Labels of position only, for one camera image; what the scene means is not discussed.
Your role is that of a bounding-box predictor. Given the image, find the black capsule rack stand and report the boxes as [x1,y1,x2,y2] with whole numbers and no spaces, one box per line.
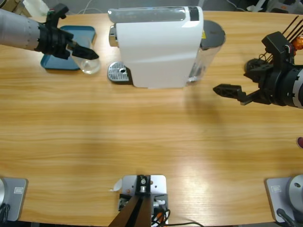
[245,15,303,81]

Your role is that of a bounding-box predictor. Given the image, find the wooden crate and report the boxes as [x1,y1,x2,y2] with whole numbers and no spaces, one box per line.
[0,0,33,18]

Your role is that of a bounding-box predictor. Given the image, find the teal plastic tray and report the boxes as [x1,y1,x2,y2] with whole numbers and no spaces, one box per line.
[40,25,96,71]

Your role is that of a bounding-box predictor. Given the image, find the clear water tank black lid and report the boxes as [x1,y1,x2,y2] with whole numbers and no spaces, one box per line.
[188,20,227,83]

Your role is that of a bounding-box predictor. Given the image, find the white floor cable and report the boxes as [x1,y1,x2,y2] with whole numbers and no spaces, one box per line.
[77,0,106,15]

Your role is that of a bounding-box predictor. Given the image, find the orange black wire bundle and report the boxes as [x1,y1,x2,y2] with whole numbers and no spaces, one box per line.
[151,208,171,227]

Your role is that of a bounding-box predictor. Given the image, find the clear drinking glass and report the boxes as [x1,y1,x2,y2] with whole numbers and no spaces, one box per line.
[71,35,101,75]

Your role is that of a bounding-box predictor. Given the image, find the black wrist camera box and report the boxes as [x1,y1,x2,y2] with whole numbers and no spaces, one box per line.
[261,31,296,67]
[45,3,70,29]

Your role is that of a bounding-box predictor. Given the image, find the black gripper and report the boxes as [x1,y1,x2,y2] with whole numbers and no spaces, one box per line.
[35,22,100,61]
[212,64,297,106]

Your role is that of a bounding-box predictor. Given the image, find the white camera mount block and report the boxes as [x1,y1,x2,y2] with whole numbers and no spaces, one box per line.
[119,174,169,225]

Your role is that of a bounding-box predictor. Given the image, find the orange coffee capsule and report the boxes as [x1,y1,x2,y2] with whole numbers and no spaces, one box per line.
[293,36,303,50]

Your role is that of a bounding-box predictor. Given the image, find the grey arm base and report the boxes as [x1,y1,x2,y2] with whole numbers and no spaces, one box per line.
[264,174,303,223]
[0,177,28,222]

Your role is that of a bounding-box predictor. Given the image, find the dark camera post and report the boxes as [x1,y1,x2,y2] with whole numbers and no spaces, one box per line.
[108,175,152,227]

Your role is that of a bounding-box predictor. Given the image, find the white tape scrap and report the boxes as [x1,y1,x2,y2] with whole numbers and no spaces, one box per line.
[108,178,123,192]

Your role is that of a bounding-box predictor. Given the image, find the black power cable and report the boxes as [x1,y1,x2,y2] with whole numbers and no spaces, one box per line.
[165,221,205,227]

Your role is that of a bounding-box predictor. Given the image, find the black base cable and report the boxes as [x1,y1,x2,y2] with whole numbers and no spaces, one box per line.
[0,203,11,222]
[276,208,296,227]

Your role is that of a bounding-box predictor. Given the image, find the white capsule coffee machine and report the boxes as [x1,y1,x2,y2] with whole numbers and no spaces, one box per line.
[107,6,205,90]

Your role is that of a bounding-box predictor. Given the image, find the grey stool with orange mark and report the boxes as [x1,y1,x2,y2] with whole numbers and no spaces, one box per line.
[266,0,303,14]

